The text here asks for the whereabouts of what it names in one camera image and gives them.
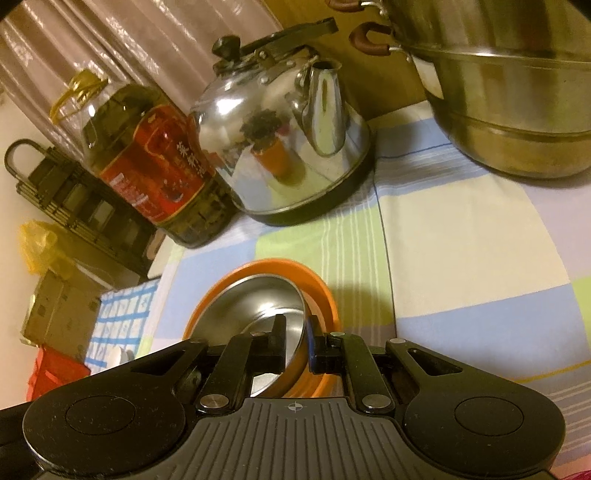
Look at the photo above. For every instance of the cooking oil bottle red label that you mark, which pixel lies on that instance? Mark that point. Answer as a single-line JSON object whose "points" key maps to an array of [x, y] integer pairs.
{"points": [[147, 157]]}

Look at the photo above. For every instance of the checked tablecloth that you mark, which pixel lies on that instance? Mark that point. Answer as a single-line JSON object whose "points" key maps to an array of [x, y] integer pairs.
{"points": [[461, 240]]}

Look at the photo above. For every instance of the yellow plastic bag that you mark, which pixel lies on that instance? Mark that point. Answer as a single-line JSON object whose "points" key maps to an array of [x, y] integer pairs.
{"points": [[41, 244]]}

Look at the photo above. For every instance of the stainless steel bowl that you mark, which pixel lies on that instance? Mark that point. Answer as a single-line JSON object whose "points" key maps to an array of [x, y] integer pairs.
{"points": [[258, 300]]}

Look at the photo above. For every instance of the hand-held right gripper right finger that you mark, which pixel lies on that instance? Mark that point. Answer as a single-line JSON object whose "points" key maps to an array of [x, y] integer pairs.
{"points": [[314, 344]]}

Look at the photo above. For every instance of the stainless steel steamer pot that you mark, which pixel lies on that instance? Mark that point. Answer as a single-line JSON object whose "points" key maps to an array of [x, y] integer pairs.
{"points": [[498, 92]]}

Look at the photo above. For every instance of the cardboard box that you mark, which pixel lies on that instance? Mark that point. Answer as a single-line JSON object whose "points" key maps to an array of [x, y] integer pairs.
{"points": [[60, 314]]}

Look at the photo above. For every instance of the blue checked cloth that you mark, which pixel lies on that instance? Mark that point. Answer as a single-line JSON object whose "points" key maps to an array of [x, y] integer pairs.
{"points": [[124, 318]]}

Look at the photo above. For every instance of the stainless steel kettle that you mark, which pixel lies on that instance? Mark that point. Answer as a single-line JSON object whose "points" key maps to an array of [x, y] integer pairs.
{"points": [[240, 152]]}

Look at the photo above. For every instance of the wooden panel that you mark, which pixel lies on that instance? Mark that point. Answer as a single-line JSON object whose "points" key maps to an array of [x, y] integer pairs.
{"points": [[369, 78]]}

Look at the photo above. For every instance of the red box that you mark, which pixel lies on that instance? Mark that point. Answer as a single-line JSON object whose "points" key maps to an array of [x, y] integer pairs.
{"points": [[55, 374]]}

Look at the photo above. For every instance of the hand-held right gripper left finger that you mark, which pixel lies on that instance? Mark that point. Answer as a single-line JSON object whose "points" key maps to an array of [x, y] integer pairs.
{"points": [[279, 342]]}

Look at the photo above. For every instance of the translucent curtain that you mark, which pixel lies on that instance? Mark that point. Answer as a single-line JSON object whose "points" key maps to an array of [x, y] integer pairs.
{"points": [[138, 41]]}

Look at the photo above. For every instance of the orange plastic bowl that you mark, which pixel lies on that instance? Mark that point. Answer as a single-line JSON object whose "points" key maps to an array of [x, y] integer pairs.
{"points": [[324, 295]]}

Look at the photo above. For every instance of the black metal rack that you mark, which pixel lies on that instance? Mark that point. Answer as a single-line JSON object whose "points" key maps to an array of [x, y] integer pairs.
{"points": [[69, 198]]}

